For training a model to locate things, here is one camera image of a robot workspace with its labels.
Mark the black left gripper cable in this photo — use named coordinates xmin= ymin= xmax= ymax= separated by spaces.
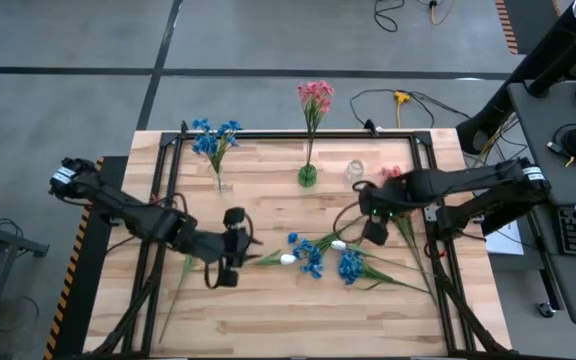
xmin=202 ymin=262 xmax=220 ymax=290

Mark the tall clear glass vase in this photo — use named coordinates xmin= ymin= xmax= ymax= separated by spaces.
xmin=207 ymin=162 xmax=234 ymax=196

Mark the hazard-striped black floor mat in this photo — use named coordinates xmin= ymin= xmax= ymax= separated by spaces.
xmin=42 ymin=155 xmax=129 ymax=360
xmin=493 ymin=0 xmax=564 ymax=56

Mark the short clear glass vase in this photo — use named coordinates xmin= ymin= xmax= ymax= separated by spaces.
xmin=343 ymin=158 xmax=365 ymax=186

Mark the grey desk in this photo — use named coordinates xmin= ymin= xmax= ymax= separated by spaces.
xmin=506 ymin=79 xmax=576 ymax=329

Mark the black metal table frame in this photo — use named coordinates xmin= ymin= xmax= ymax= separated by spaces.
xmin=85 ymin=120 xmax=517 ymax=360

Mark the yellow floor cable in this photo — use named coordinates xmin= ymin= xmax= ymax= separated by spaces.
xmin=427 ymin=0 xmax=455 ymax=26

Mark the yellow power plug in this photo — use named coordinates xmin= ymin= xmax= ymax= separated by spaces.
xmin=394 ymin=90 xmax=412 ymax=129

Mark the black tower fan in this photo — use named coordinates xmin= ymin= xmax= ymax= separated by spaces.
xmin=455 ymin=0 xmax=576 ymax=155

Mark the green ribbed glass vase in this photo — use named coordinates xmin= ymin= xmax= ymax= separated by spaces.
xmin=297 ymin=163 xmax=318 ymax=189

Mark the black cylindrical post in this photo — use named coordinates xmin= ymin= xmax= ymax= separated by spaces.
xmin=526 ymin=29 xmax=576 ymax=99

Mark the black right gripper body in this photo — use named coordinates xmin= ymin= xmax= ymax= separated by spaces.
xmin=358 ymin=174 xmax=417 ymax=247

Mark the yellow cable bundle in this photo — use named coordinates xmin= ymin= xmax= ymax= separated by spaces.
xmin=467 ymin=112 xmax=519 ymax=174

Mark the white paper sheet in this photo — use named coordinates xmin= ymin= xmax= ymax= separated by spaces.
xmin=485 ymin=219 xmax=525 ymax=257

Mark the black floor cable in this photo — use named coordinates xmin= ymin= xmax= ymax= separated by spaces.
xmin=349 ymin=88 xmax=472 ymax=130
xmin=373 ymin=0 xmax=405 ymax=34

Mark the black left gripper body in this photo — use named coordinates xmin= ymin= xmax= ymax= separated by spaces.
xmin=187 ymin=206 xmax=250 ymax=290

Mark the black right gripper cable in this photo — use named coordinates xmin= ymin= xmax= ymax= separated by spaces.
xmin=332 ymin=179 xmax=369 ymax=246

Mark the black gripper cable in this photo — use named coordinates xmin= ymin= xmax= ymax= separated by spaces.
xmin=202 ymin=262 xmax=220 ymax=290
xmin=332 ymin=179 xmax=369 ymax=246

